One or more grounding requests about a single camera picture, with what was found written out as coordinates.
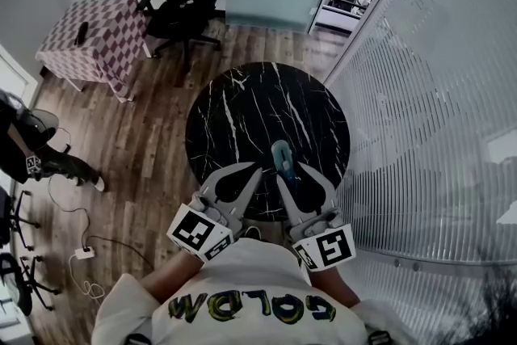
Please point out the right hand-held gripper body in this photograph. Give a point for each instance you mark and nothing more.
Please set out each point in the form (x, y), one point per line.
(331, 246)

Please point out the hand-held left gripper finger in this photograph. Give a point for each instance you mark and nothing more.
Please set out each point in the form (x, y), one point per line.
(248, 194)
(212, 183)

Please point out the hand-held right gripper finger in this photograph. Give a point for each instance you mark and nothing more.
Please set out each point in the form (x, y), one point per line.
(291, 210)
(329, 194)

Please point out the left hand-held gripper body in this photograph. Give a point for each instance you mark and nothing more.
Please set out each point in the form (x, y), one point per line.
(194, 232)

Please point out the small blue grey tool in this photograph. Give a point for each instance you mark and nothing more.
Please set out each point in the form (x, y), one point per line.
(282, 157)

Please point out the person's right forearm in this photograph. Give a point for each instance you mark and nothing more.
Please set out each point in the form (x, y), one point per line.
(337, 287)

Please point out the person's left forearm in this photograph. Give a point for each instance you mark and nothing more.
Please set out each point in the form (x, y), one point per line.
(173, 278)

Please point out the person's black shoe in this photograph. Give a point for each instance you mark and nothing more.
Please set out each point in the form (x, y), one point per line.
(252, 233)

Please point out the white printed t-shirt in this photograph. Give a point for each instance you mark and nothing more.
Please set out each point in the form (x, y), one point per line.
(258, 274)

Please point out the round black marble table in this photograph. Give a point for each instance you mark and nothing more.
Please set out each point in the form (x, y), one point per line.
(258, 109)

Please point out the white power strip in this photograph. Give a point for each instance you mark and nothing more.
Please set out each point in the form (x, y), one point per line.
(85, 253)

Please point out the black swivel chair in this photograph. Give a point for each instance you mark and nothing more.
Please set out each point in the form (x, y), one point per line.
(24, 283)
(16, 218)

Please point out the dark round stool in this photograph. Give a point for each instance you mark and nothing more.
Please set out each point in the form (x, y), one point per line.
(42, 125)

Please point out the table with checkered cloth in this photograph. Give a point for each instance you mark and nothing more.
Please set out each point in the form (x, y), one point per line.
(101, 40)

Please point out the black office chair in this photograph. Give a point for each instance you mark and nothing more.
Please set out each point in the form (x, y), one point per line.
(186, 4)

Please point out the small black object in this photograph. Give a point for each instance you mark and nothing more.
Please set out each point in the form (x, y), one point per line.
(81, 32)

